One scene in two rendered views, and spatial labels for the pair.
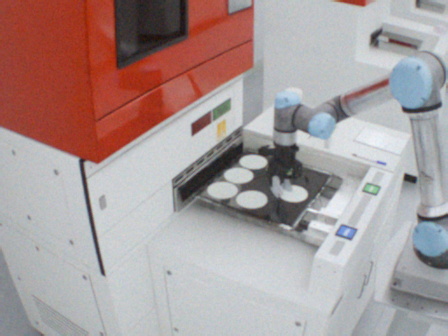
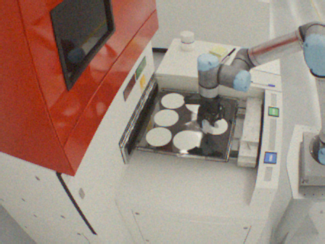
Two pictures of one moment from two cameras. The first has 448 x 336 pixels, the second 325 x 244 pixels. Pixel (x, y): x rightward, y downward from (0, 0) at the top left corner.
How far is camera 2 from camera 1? 49 cm
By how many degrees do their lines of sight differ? 15
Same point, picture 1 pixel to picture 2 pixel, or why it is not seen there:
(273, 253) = (215, 181)
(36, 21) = not seen: outside the picture
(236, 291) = (196, 218)
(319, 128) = (243, 85)
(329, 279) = (265, 197)
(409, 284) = (313, 181)
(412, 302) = (315, 192)
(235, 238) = (181, 175)
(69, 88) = (31, 123)
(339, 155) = not seen: hidden behind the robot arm
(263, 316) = (219, 228)
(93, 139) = (64, 160)
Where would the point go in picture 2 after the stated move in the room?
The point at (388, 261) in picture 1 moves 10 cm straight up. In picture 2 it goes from (294, 163) to (299, 148)
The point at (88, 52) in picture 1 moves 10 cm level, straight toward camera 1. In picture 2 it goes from (42, 92) to (52, 118)
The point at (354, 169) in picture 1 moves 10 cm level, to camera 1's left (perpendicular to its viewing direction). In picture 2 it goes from (253, 92) to (235, 96)
